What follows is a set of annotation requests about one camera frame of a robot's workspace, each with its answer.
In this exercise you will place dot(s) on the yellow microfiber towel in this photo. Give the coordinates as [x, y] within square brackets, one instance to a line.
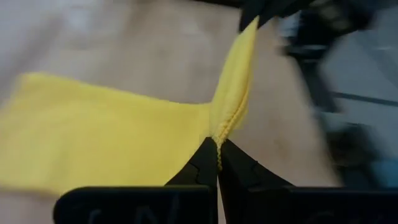
[93, 130]

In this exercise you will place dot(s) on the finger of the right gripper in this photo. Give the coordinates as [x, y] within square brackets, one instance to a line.
[248, 11]
[273, 7]

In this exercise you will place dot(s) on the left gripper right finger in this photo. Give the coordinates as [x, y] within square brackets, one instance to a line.
[242, 177]

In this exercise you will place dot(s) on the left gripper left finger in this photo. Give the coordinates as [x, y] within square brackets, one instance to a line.
[202, 171]

